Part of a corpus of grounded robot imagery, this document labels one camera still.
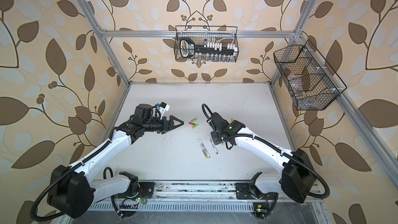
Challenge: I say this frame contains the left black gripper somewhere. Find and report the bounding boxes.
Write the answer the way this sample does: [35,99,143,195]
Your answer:
[141,116,183,133]

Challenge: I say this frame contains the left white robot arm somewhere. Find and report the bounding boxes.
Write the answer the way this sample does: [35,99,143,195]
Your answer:
[30,115,184,222]

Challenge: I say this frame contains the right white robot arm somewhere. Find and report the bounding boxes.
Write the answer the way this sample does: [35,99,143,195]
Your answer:
[206,113,330,203]

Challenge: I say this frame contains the clear pen yellow tip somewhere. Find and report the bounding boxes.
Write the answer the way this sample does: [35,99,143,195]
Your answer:
[196,138,209,160]

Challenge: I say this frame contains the black tool in basket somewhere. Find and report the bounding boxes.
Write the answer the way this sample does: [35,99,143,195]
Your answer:
[176,37,239,58]

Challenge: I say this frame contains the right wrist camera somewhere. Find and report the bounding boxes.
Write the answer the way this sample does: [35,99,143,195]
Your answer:
[201,104,216,129]

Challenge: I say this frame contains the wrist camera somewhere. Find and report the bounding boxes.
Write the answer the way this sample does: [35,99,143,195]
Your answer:
[134,102,171,122]
[201,104,216,129]

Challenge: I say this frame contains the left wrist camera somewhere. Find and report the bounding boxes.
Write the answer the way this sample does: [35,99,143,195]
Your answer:
[134,102,171,122]

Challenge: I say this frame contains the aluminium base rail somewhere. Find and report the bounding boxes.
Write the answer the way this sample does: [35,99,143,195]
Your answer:
[93,180,324,213]

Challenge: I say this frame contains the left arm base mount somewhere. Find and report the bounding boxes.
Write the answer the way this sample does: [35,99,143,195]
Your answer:
[118,180,155,218]

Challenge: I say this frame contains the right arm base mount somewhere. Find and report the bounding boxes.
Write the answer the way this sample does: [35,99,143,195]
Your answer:
[235,183,279,219]

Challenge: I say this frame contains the back wall wire basket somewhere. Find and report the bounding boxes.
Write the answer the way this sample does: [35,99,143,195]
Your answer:
[174,24,239,63]

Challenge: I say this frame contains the wall wire basket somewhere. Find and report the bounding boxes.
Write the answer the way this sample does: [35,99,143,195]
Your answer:
[273,40,347,111]
[174,24,239,63]

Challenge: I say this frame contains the right wall wire basket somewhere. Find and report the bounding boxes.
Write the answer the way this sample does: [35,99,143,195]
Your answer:
[273,40,347,111]

